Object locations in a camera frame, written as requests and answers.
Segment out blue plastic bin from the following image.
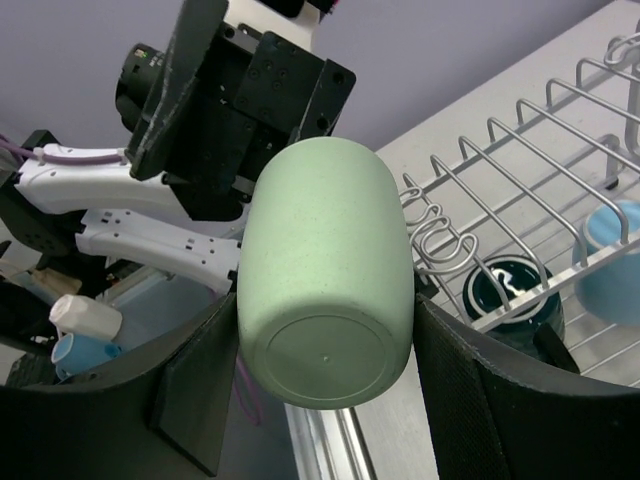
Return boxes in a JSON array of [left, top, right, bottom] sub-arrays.
[[50, 333, 123, 381]]

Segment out silver wire dish rack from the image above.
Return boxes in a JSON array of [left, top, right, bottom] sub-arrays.
[[399, 32, 640, 391]]

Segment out light blue ceramic mug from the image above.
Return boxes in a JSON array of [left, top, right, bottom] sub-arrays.
[[572, 204, 639, 327]]

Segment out dark green glossy mug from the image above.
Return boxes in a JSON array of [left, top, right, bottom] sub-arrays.
[[460, 254, 581, 373]]

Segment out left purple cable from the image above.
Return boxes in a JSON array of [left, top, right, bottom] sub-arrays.
[[0, 134, 126, 168]]

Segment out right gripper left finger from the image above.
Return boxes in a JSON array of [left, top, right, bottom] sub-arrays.
[[1, 293, 237, 477]]

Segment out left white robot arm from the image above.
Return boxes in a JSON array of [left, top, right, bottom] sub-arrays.
[[1, 1, 356, 296]]

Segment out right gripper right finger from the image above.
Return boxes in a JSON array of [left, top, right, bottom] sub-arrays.
[[415, 295, 639, 479]]

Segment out aluminium front rail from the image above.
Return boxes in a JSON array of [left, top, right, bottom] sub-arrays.
[[285, 356, 439, 479]]

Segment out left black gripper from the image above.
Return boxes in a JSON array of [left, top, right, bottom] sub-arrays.
[[115, 0, 356, 221]]

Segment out mint green plastic cup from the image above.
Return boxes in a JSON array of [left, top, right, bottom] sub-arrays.
[[237, 137, 414, 410]]

